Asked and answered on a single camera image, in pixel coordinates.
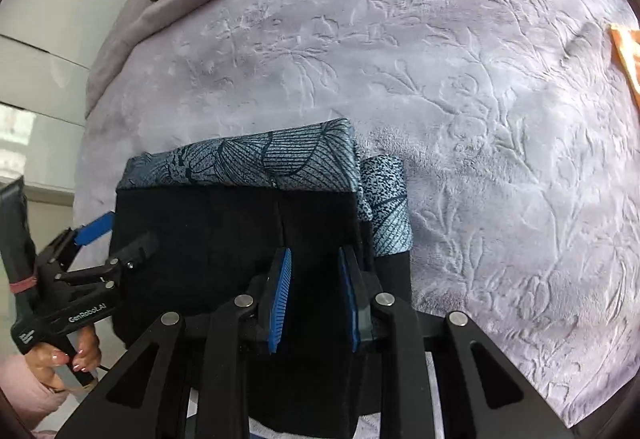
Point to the person's left forearm pink sleeve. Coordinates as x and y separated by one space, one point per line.
20 394

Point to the orange printed cloth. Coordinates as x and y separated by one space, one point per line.
630 54

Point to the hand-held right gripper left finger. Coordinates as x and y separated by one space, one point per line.
280 304

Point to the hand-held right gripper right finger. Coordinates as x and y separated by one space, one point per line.
348 304

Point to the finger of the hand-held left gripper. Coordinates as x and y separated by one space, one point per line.
140 249
95 229

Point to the person's left hand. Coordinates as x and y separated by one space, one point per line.
45 364

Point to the black pants with blue pattern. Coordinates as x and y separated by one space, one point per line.
200 229

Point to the lavender embossed blanket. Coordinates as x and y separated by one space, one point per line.
475 119

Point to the grey-purple bed sheet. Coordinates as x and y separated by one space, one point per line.
130 29

